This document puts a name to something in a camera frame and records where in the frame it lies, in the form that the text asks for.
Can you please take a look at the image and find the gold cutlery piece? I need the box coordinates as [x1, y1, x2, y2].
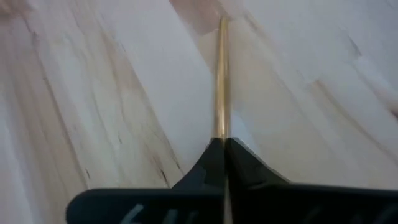
[211, 15, 234, 224]

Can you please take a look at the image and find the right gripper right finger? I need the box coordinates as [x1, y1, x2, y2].
[225, 136, 398, 224]

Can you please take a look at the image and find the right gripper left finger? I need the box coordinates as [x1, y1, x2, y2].
[65, 138, 226, 224]

